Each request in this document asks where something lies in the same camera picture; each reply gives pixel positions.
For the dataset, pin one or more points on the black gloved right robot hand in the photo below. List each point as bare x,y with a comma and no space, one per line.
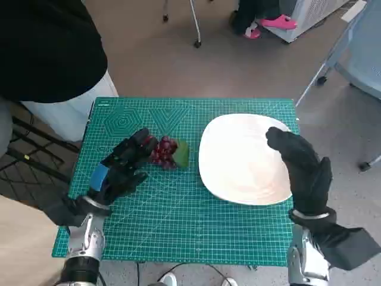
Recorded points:
306,178

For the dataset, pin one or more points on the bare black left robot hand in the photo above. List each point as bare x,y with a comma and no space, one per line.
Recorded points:
122,167

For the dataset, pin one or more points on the purple toy grapes with leaf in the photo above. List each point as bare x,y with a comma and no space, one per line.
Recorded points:
166,152

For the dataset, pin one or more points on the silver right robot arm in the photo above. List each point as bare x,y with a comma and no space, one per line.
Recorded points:
306,259

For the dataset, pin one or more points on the white plate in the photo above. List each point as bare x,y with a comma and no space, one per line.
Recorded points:
238,161

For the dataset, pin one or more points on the green cutting mat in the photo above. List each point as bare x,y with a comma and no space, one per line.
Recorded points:
178,214

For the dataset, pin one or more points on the black floor rack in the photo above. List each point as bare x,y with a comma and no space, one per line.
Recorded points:
38,140

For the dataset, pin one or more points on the white robot foot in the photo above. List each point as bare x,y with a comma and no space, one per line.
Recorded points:
169,280
229,282

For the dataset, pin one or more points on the grey rounded seat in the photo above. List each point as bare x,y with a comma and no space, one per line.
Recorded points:
5,128

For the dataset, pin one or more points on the blue-grey wheeled chair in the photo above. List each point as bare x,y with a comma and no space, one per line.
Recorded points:
360,59

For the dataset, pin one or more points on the beige wooden table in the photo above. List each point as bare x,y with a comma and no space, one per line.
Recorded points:
23,253

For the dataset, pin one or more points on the white perforated appliance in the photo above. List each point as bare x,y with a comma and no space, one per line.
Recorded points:
309,15

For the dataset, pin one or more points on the person with pink shoes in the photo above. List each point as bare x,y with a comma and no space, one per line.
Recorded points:
247,15

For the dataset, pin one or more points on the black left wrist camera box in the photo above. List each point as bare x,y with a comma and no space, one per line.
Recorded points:
62,210

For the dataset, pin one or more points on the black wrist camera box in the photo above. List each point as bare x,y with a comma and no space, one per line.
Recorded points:
348,247
62,210

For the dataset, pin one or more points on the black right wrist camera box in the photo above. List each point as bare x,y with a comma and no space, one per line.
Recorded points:
348,247

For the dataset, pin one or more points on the metal frame with casters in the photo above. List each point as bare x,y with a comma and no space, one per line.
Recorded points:
195,21

